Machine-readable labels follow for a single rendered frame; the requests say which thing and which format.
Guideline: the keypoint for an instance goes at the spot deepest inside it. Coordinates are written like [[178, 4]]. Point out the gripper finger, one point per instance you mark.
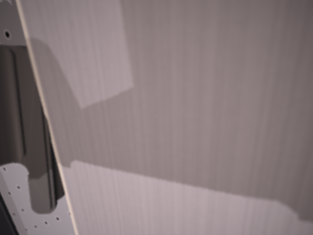
[[24, 129]]

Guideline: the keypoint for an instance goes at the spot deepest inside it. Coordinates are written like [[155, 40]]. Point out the grey perforated base plate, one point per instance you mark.
[[13, 177]]

